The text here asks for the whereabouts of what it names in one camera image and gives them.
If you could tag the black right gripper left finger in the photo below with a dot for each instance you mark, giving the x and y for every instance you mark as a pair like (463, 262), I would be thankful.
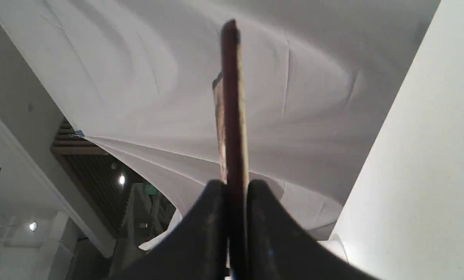
(194, 250)

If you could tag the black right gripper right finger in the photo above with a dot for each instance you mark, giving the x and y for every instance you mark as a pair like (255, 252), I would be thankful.
(279, 249)

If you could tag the painted paper folding fan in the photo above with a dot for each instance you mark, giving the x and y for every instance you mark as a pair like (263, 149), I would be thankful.
(235, 152)

